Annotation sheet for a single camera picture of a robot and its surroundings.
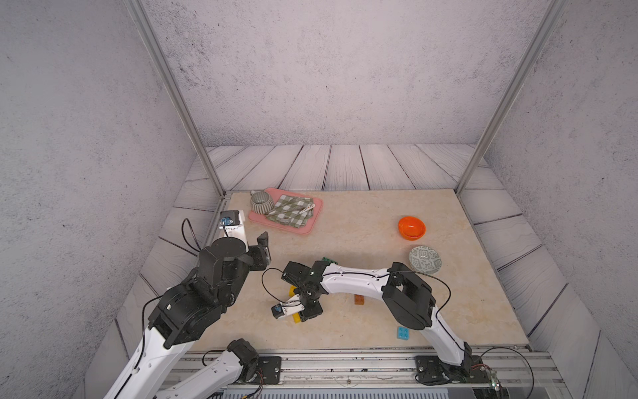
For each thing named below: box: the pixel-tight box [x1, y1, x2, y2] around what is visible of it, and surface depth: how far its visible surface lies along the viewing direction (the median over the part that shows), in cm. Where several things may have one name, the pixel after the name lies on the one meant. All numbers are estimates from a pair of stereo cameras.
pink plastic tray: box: [248, 187, 324, 236], surface depth 113 cm
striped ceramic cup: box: [250, 190, 275, 216], surface depth 110 cm
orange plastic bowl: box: [397, 216, 427, 242], surface depth 106 cm
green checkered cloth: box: [266, 194, 315, 229], surface depth 113 cm
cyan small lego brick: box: [396, 326, 410, 341], surface depth 80 cm
